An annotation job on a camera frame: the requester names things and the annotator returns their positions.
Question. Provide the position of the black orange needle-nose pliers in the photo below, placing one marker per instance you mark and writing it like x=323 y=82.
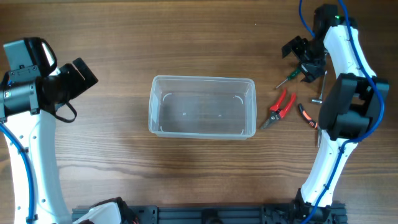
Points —
x=311 y=122

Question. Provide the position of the red handled snips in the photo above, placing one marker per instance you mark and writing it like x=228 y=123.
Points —
x=278 y=113

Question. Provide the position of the green handled screwdriver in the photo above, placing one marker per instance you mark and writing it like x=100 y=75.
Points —
x=293 y=75

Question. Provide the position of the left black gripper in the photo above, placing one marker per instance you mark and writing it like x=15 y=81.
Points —
x=72 y=73

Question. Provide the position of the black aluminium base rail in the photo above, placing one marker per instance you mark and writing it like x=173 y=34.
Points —
x=265 y=214

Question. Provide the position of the small metal hammer tool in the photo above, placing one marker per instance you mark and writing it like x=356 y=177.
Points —
x=319 y=100

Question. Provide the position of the clear plastic container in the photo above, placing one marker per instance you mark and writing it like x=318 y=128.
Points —
x=202 y=107

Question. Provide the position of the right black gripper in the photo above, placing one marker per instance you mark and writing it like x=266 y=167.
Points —
x=313 y=71

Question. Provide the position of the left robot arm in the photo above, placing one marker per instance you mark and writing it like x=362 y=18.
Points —
x=32 y=91

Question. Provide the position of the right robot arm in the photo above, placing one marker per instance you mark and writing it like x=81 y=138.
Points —
x=353 y=109

